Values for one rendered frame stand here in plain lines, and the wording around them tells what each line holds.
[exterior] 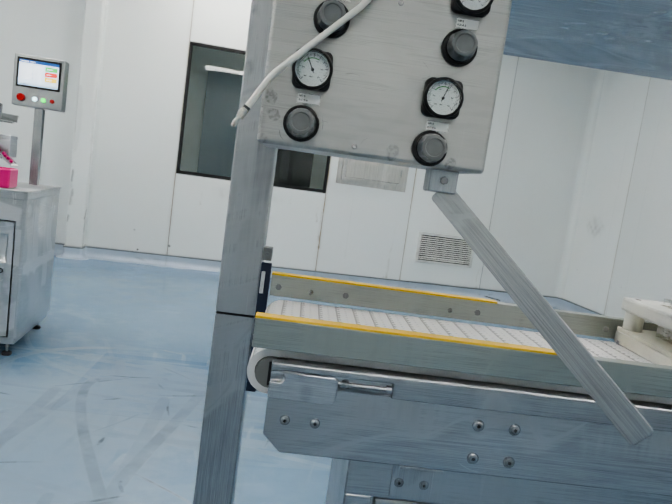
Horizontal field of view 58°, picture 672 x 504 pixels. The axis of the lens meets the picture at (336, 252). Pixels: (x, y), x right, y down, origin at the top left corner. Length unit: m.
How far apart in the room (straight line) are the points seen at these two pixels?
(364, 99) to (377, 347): 0.25
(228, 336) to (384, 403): 0.35
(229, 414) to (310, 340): 0.37
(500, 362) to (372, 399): 0.14
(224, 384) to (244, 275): 0.17
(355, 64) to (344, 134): 0.06
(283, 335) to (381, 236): 5.30
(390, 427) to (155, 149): 5.17
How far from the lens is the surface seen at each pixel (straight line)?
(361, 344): 0.64
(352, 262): 5.89
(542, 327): 0.61
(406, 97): 0.59
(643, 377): 0.74
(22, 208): 3.00
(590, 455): 0.75
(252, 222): 0.91
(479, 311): 0.94
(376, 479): 0.75
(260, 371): 0.66
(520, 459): 0.72
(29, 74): 3.40
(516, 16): 0.82
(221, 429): 0.99
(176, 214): 5.72
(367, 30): 0.60
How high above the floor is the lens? 1.00
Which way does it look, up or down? 7 degrees down
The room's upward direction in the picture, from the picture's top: 8 degrees clockwise
